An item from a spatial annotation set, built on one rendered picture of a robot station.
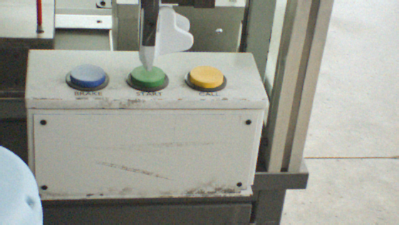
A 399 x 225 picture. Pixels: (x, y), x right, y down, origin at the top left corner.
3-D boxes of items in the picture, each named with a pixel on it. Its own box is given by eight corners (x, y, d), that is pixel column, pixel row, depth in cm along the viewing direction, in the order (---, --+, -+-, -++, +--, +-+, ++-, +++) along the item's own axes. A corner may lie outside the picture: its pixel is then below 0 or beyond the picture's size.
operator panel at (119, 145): (239, 145, 114) (252, 52, 105) (253, 197, 105) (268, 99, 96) (31, 147, 109) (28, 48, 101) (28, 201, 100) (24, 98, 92)
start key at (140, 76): (162, 78, 100) (163, 64, 99) (165, 96, 97) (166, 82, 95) (129, 78, 99) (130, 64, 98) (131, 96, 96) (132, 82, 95)
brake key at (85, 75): (104, 77, 99) (104, 63, 98) (105, 96, 95) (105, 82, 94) (70, 77, 98) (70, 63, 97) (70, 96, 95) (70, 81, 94)
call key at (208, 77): (219, 79, 101) (220, 65, 100) (224, 97, 98) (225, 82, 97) (187, 78, 100) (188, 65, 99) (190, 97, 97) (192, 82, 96)
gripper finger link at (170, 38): (191, 83, 95) (197, 11, 90) (140, 82, 94) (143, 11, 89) (187, 69, 97) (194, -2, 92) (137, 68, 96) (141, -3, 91)
